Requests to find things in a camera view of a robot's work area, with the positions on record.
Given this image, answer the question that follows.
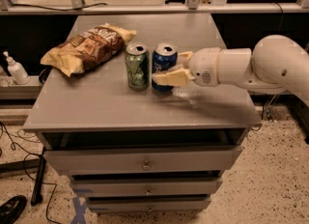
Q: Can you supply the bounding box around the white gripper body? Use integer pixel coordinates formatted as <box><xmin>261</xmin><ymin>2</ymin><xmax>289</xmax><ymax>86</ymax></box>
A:
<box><xmin>188</xmin><ymin>47</ymin><xmax>221</xmax><ymax>87</ymax></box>

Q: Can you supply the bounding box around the blue pepsi can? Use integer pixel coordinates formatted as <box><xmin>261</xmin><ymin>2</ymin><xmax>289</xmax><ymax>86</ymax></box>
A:
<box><xmin>151</xmin><ymin>42</ymin><xmax>179</xmax><ymax>93</ymax></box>

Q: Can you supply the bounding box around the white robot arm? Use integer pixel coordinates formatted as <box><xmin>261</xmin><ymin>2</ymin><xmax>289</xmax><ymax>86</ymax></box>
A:
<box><xmin>152</xmin><ymin>35</ymin><xmax>309</xmax><ymax>105</ymax></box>

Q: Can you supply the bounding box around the green soda can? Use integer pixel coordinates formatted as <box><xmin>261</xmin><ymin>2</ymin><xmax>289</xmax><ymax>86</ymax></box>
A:
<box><xmin>125</xmin><ymin>42</ymin><xmax>149</xmax><ymax>91</ymax></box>

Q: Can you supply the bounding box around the top grey drawer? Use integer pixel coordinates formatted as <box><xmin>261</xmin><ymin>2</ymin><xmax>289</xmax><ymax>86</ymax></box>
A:
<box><xmin>44</xmin><ymin>146</ymin><xmax>242</xmax><ymax>175</ymax></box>

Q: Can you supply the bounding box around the grey drawer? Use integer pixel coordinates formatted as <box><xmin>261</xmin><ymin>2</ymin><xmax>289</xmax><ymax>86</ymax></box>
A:
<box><xmin>44</xmin><ymin>146</ymin><xmax>242</xmax><ymax>175</ymax></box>
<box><xmin>87</xmin><ymin>197</ymin><xmax>211</xmax><ymax>212</ymax></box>
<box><xmin>70</xmin><ymin>178</ymin><xmax>222</xmax><ymax>197</ymax></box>

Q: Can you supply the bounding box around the grey drawer cabinet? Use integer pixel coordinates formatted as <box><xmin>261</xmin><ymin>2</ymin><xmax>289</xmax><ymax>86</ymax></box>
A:
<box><xmin>22</xmin><ymin>13</ymin><xmax>263</xmax><ymax>215</ymax></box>

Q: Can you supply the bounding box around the brown yellow chip bag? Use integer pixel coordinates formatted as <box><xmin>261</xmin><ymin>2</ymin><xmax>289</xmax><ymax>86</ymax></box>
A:
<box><xmin>41</xmin><ymin>23</ymin><xmax>137</xmax><ymax>76</ymax></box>

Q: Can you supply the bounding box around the middle grey drawer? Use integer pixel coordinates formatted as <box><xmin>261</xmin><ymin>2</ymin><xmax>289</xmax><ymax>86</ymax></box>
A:
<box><xmin>70</xmin><ymin>178</ymin><xmax>222</xmax><ymax>197</ymax></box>

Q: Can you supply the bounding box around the bottom grey drawer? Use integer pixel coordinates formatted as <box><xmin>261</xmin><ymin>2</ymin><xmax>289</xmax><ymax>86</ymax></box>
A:
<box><xmin>87</xmin><ymin>197</ymin><xmax>211</xmax><ymax>212</ymax></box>

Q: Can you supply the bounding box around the white pump bottle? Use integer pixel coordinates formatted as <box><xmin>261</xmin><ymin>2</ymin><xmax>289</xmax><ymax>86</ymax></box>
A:
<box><xmin>3</xmin><ymin>51</ymin><xmax>30</xmax><ymax>85</ymax></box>

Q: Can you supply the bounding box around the blue tape cross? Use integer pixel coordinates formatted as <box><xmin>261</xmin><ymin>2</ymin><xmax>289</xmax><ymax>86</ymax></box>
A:
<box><xmin>70</xmin><ymin>197</ymin><xmax>87</xmax><ymax>224</ymax></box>

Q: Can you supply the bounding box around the black stand leg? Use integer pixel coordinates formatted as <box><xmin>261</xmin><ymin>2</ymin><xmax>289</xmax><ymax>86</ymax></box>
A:
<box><xmin>30</xmin><ymin>149</ymin><xmax>46</xmax><ymax>206</ymax></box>

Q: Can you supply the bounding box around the black shoe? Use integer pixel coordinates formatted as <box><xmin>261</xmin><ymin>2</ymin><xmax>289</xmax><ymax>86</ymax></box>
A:
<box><xmin>0</xmin><ymin>195</ymin><xmax>27</xmax><ymax>224</ymax></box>

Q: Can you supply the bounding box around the metal frame rail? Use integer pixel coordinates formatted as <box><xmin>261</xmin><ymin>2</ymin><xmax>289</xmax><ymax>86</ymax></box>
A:
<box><xmin>0</xmin><ymin>3</ymin><xmax>309</xmax><ymax>15</ymax></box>

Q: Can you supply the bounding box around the black floor cable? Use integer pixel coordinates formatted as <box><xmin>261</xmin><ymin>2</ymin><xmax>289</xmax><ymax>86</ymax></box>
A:
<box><xmin>0</xmin><ymin>121</ymin><xmax>62</xmax><ymax>224</ymax></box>

